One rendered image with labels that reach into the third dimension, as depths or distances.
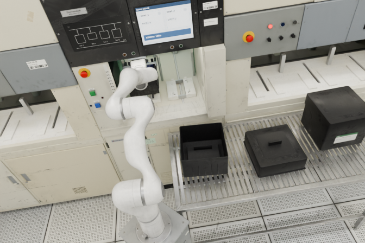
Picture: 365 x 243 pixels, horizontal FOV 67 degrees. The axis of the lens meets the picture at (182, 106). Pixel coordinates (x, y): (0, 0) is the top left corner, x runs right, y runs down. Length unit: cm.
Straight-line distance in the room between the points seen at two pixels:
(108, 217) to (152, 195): 141
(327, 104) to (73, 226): 218
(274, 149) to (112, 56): 110
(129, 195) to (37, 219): 173
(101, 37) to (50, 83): 43
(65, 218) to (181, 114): 144
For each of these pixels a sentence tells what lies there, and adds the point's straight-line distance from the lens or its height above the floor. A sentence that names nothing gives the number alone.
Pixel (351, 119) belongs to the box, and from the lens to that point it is 184.
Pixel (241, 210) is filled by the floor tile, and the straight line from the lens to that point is 250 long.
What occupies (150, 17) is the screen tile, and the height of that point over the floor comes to 162.
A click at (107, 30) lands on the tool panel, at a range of 154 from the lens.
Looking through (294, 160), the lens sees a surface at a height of 86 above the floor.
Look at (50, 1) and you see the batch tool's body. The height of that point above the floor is 177.
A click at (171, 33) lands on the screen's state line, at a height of 151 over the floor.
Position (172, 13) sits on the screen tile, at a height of 163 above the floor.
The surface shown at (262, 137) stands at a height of 86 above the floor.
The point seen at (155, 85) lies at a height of 104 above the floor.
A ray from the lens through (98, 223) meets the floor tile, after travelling 264.
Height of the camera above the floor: 223
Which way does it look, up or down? 42 degrees down
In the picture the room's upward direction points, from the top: 8 degrees counter-clockwise
